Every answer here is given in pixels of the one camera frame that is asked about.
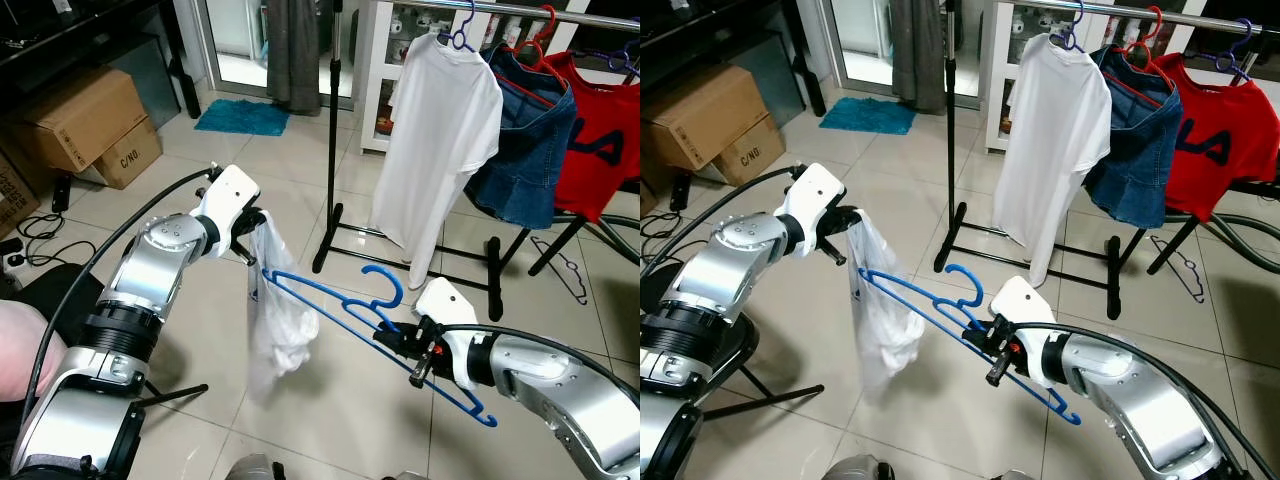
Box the blue plastic hanger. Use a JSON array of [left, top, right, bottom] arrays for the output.
[[858, 262, 1083, 426], [262, 262, 499, 429]]

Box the white t-shirt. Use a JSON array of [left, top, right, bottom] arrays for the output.
[[850, 212, 926, 391], [245, 215, 321, 406], [370, 30, 504, 291], [990, 30, 1113, 289]]

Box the purple plastic hanger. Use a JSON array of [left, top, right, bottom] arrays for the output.
[[1195, 18, 1263, 83], [1048, 0, 1091, 53], [575, 40, 641, 81], [435, 0, 481, 53]]

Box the red plastic hanger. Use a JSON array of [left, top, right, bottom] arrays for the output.
[[1115, 5, 1186, 106], [500, 5, 571, 106]]

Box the teal floor mat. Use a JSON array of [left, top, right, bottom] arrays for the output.
[[818, 96, 916, 136], [193, 98, 291, 137]]

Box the black chrome clothes rack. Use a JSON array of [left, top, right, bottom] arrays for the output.
[[312, 0, 641, 321], [935, 0, 1280, 321]]

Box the small printed cardboard box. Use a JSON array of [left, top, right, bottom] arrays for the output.
[[95, 118, 164, 191], [715, 115, 786, 188]]

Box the grey curtain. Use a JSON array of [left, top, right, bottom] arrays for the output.
[[890, 0, 946, 113], [263, 0, 323, 116]]

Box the grey panel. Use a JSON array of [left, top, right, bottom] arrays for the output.
[[735, 35, 813, 101], [105, 40, 186, 101]]

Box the large plain cardboard box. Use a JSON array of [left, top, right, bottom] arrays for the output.
[[18, 67, 151, 173], [645, 65, 776, 171]]

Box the glass sliding door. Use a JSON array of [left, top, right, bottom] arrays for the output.
[[825, 0, 986, 96], [195, 0, 361, 101]]

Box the blue denim garment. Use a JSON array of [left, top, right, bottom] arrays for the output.
[[465, 45, 581, 229], [1080, 45, 1186, 229]]

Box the black desk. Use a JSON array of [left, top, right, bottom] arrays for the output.
[[0, 0, 201, 121], [640, 0, 826, 116]]

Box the cardboard box with text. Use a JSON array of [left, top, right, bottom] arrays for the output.
[[0, 150, 41, 241]]

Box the person bare limb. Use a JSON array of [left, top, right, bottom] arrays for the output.
[[0, 300, 69, 403]]

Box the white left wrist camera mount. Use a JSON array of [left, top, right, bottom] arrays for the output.
[[782, 163, 849, 241], [193, 165, 263, 241]]

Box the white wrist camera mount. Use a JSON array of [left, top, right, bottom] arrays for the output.
[[415, 278, 479, 333], [193, 165, 263, 241], [782, 163, 849, 241], [990, 277, 1059, 329]]

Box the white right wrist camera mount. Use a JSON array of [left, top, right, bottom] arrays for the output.
[[990, 277, 1059, 329], [415, 278, 479, 333]]

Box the thin black wire hanger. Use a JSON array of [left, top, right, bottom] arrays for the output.
[[528, 235, 593, 306], [1148, 235, 1206, 304]]

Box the black floor cable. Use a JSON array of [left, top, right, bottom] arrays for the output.
[[0, 210, 76, 301]]

